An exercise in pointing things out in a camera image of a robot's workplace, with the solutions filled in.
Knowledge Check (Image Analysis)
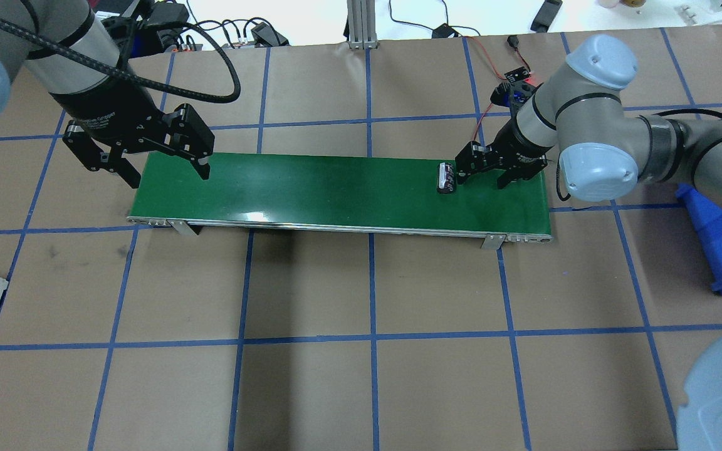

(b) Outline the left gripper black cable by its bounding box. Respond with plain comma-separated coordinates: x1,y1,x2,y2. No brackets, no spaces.
0,0,242,105

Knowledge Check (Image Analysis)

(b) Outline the black capacitor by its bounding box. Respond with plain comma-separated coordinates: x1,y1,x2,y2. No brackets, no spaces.
436,162,456,195

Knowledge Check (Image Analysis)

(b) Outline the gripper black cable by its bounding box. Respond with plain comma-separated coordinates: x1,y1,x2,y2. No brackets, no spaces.
552,108,722,202
0,0,242,105

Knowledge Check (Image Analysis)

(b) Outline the red conveyor power wire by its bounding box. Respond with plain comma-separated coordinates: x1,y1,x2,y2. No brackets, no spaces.
464,36,534,148

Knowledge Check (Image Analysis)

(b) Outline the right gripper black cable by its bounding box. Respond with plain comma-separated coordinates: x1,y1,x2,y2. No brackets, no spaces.
552,108,722,202

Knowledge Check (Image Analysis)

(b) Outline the black power adapter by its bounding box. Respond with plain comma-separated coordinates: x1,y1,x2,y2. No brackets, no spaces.
530,0,563,33

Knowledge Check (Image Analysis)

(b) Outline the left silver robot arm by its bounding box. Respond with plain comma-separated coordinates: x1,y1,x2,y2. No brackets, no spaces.
0,1,240,189

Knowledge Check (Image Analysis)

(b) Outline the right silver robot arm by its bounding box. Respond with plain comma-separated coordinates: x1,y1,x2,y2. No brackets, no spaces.
439,34,722,450

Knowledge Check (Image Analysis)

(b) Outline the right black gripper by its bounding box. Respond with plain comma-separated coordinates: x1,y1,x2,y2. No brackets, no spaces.
454,119,549,190

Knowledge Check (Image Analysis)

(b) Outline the small red-lit controller board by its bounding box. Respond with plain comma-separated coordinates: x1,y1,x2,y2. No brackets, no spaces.
504,66,538,90

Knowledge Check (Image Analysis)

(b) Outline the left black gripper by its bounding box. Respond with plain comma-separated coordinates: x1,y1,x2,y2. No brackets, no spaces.
62,94,215,189

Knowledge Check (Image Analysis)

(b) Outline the aluminium frame column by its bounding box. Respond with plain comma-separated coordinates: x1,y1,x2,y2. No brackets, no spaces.
346,0,379,51

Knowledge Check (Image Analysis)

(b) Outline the green conveyor belt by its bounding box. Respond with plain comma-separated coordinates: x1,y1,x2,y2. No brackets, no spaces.
128,152,553,244

